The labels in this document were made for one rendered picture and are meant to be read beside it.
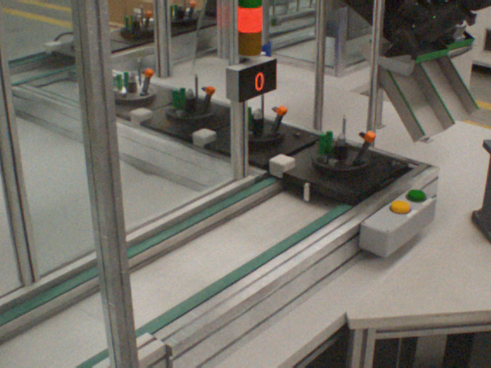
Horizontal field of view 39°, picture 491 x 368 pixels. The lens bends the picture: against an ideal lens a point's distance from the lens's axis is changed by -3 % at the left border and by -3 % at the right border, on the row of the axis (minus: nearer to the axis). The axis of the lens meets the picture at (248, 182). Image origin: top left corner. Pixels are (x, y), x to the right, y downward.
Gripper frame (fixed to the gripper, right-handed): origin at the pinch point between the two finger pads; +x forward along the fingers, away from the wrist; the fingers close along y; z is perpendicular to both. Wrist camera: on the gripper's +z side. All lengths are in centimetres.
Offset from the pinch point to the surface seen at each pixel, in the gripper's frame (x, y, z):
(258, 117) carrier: 39.5, 6.5, 4.2
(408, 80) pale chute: 11.1, -20.3, -8.2
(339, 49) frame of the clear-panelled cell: 54, -85, 13
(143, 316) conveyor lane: 36, 76, -17
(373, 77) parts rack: 14.1, -9.0, -2.5
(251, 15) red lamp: 11.5, 30.2, 21.2
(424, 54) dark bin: -0.5, -9.2, -4.5
